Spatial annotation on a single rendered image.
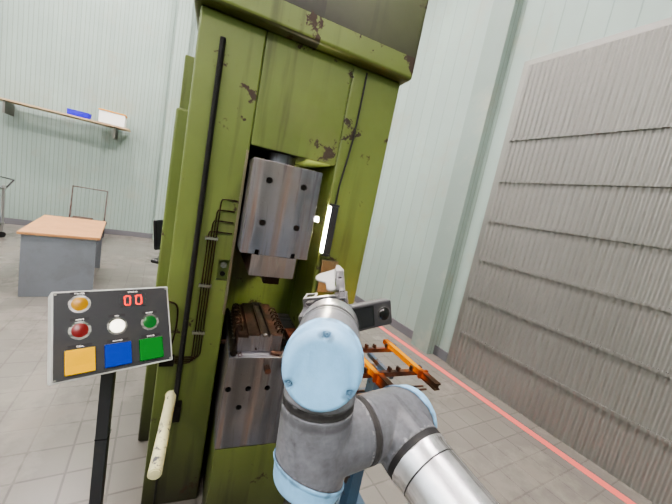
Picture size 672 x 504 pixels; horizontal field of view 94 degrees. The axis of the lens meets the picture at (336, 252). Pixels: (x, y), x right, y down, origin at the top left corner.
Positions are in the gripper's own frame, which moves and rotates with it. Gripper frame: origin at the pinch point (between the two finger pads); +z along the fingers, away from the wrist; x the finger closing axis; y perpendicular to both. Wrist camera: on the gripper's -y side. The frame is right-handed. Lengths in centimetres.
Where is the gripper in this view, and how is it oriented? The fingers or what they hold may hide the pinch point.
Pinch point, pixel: (344, 298)
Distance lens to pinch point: 70.6
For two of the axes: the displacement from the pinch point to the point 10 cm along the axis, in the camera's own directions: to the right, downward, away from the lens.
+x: 1.0, 9.9, 0.5
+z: 0.4, -0.5, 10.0
